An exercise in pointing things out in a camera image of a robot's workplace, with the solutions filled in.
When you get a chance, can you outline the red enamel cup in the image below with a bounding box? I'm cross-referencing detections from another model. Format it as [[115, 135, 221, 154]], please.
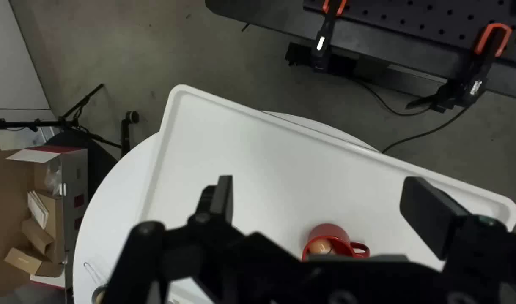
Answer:
[[299, 223, 372, 262]]

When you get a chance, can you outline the open brown cardboard box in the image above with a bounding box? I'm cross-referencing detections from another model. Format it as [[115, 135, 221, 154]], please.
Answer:
[[0, 137, 67, 289]]

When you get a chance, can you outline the black tripod stand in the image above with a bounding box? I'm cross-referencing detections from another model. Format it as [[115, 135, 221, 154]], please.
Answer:
[[0, 83, 140, 157]]

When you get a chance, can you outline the beige egg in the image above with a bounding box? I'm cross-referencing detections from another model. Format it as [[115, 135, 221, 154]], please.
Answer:
[[308, 238, 336, 258]]

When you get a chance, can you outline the black floor cable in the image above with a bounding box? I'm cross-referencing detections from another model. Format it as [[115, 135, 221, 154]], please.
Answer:
[[347, 74, 473, 155]]

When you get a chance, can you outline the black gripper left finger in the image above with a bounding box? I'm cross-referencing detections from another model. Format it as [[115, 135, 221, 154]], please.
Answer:
[[189, 174, 235, 226]]

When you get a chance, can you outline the white plastic tray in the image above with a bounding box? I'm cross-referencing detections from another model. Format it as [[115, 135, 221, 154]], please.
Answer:
[[137, 83, 516, 304]]

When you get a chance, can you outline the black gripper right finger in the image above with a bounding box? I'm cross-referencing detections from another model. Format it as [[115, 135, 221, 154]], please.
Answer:
[[399, 175, 473, 263]]

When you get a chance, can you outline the black pegboard cart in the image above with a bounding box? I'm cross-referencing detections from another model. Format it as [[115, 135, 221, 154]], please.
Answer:
[[204, 0, 516, 103]]

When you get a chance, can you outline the black clamp orange handle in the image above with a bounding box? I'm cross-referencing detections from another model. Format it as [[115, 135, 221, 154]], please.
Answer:
[[406, 22, 514, 115], [309, 0, 350, 72]]

